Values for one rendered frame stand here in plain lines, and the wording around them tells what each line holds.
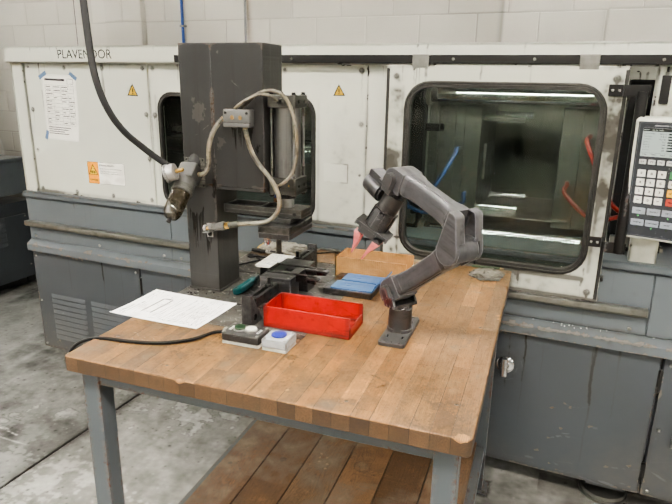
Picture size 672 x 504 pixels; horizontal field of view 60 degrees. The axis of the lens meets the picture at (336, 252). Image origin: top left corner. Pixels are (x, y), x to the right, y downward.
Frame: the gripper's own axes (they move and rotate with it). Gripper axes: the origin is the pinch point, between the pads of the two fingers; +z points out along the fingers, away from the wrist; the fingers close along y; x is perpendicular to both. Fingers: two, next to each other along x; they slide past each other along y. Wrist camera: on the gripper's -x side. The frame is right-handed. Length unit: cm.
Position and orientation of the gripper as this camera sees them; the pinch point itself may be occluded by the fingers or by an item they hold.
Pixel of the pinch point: (358, 252)
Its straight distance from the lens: 161.0
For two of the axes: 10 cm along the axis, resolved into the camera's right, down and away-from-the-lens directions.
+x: -3.4, 2.8, -9.0
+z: -4.8, 7.7, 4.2
